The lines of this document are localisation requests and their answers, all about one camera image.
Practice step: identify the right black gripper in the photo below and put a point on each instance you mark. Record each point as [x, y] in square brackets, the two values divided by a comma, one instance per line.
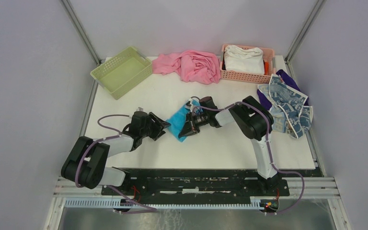
[189, 128]

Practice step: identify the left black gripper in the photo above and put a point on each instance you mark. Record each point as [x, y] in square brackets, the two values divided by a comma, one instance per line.
[158, 125]

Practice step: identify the blue towel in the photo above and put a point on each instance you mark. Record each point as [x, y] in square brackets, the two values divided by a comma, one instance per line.
[177, 120]

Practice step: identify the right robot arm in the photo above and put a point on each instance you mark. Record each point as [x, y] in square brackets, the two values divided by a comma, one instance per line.
[254, 121]

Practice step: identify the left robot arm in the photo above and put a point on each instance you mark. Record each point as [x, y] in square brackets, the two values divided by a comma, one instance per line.
[86, 162]

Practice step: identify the pink towel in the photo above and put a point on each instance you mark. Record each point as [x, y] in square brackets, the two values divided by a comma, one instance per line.
[190, 65]

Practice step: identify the green plastic basket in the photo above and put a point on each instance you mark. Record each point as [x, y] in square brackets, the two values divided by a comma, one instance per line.
[121, 73]

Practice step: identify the pink plastic basket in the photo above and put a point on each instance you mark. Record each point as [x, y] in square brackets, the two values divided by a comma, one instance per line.
[268, 55]

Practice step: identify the white folded towel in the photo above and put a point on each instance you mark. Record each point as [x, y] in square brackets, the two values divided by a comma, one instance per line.
[244, 60]

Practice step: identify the orange item in basket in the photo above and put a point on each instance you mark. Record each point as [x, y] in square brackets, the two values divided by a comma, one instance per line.
[266, 68]

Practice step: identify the blue white patterned cloth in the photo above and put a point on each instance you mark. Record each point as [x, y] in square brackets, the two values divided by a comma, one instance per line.
[290, 110]

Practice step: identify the purple cloth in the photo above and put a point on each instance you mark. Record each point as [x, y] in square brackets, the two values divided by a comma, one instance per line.
[286, 79]

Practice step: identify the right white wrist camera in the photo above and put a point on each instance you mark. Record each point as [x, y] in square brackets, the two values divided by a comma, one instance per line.
[190, 104]

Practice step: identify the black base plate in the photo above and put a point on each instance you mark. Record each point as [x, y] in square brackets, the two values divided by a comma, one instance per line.
[204, 187]

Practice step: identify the white cable duct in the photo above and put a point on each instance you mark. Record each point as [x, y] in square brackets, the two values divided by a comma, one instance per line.
[119, 203]

